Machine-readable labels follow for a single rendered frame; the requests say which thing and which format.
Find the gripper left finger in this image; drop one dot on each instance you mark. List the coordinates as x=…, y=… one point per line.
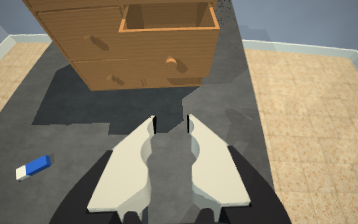
x=117, y=183

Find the brown wooden chest of drawers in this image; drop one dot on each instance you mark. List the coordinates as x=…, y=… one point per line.
x=122, y=4

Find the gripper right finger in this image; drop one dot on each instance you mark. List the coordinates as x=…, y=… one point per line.
x=223, y=180

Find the blue and white eraser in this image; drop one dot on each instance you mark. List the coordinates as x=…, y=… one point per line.
x=33, y=167

